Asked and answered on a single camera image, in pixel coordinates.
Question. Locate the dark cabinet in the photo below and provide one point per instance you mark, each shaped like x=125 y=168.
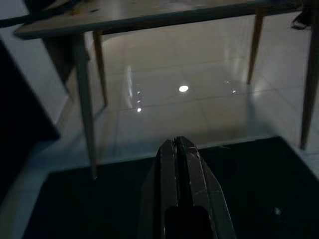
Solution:
x=22 y=112

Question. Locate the wooden table with tapered legs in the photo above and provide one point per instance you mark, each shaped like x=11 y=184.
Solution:
x=159 y=17

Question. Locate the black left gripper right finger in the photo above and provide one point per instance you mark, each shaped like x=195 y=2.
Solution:
x=199 y=179

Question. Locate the black floor mat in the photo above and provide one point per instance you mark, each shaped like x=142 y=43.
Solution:
x=99 y=204

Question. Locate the dark object on floor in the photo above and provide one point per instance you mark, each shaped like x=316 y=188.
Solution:
x=301 y=20

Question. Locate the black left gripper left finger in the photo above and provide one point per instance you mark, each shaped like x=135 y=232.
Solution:
x=167 y=179

